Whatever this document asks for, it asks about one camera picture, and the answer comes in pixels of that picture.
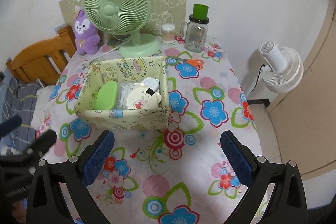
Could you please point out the white round disc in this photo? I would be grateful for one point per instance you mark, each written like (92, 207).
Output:
(152, 82)

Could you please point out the yellow patterned storage box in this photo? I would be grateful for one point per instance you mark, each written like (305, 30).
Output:
(126, 119)

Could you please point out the purple plush toy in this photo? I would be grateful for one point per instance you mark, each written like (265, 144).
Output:
(85, 35)

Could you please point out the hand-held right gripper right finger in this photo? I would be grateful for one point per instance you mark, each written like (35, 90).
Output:
(236, 158)

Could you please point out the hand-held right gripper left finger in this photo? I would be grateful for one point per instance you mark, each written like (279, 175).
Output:
(98, 158)

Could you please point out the glass mug jar green lid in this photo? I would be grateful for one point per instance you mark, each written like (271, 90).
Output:
(195, 37)

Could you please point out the wooden bed headboard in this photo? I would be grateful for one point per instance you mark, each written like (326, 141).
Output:
(34, 56)

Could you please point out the beige wooden door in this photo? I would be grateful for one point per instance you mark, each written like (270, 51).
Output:
(315, 108)

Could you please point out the grey plaid blanket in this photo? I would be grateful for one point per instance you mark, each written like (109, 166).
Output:
(18, 98)

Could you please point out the floral tablecloth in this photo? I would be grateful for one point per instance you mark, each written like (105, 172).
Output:
(204, 148)

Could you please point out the white floor fan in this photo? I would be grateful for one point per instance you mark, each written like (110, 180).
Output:
(283, 69)

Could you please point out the green desk fan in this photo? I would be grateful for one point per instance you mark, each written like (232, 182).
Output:
(110, 10)

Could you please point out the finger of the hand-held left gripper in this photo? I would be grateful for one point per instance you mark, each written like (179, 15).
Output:
(44, 141)
(10, 123)

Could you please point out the clear cotton swab jar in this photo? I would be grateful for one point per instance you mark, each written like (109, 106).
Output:
(168, 35)

